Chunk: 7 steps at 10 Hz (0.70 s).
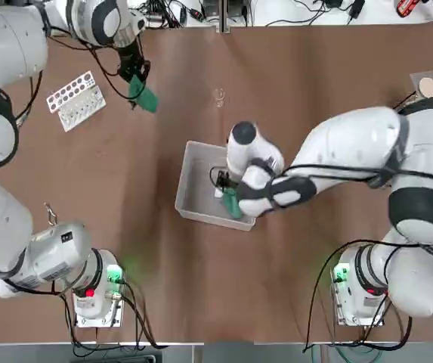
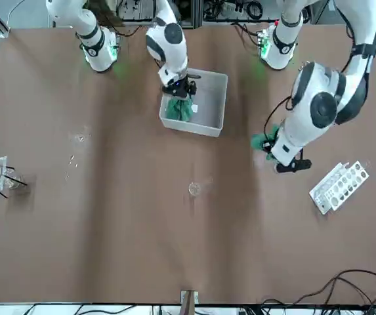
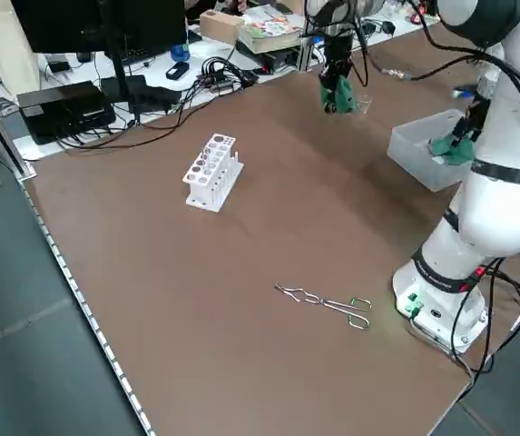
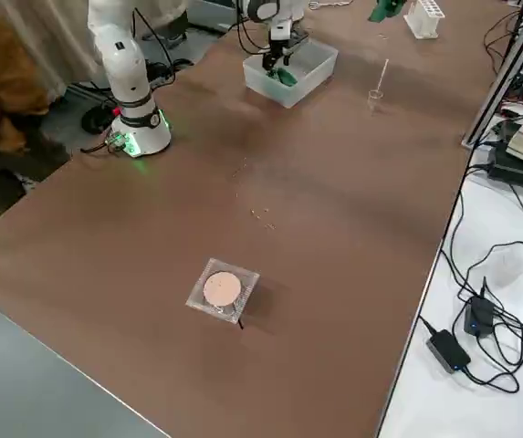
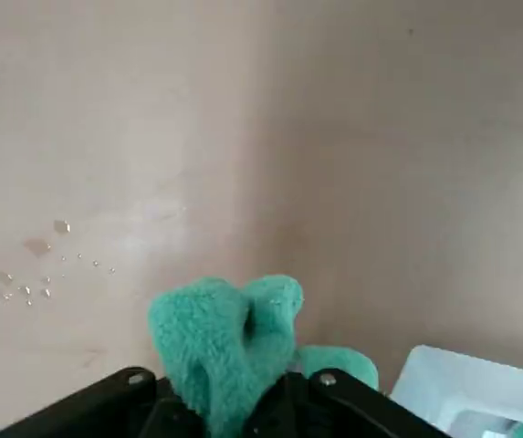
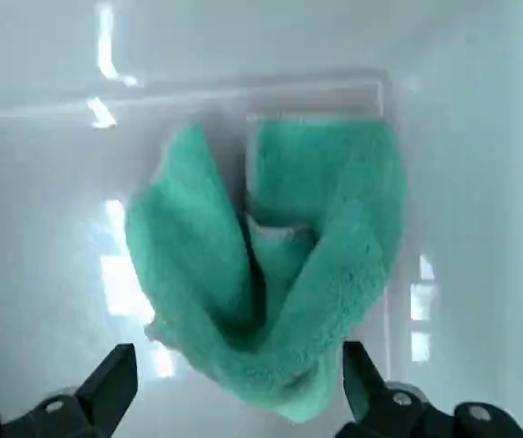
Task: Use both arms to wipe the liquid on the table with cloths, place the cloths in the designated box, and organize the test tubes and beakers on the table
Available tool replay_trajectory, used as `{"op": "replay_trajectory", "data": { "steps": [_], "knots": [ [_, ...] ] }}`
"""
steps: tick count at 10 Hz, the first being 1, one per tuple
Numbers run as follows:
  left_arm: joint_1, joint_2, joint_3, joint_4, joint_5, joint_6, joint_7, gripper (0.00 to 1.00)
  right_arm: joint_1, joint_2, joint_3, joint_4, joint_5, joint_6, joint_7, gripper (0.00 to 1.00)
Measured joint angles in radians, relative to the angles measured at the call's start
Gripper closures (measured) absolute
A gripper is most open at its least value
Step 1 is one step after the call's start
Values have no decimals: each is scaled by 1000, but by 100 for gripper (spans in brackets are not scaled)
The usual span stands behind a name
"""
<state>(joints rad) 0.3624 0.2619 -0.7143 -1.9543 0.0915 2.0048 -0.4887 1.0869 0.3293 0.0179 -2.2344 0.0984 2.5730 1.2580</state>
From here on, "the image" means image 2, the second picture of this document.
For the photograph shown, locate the clear liquid droplets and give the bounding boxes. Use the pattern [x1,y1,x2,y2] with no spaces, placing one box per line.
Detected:
[63,124,93,180]

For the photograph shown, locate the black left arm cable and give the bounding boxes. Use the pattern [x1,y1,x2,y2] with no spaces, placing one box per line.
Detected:
[263,96,295,146]

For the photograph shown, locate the white plastic box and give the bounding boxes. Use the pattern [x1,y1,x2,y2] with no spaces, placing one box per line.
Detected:
[159,68,229,138]

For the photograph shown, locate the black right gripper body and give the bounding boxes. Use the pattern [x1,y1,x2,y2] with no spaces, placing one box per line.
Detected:
[161,77,198,99]

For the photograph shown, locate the small glass beaker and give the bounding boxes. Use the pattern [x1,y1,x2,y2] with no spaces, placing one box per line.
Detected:
[188,181,203,197]

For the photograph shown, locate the glass test tube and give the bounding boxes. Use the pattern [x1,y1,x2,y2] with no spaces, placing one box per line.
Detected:
[192,176,214,194]

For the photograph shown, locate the metal camera post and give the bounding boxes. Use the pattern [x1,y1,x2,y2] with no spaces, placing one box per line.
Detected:
[180,289,199,315]

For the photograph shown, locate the white test tube rack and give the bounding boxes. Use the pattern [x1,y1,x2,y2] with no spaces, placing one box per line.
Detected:
[308,160,371,216]

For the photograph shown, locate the small glass jar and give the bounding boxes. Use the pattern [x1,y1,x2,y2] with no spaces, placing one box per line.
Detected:
[5,175,22,191]

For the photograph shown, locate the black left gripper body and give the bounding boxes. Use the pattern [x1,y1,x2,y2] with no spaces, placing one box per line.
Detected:
[274,158,313,175]

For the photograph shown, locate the black table cable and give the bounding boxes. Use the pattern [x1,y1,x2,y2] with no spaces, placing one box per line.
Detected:
[261,268,376,308]

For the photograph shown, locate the green cloth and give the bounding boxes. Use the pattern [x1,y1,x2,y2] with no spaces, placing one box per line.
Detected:
[165,96,196,123]
[250,123,281,162]

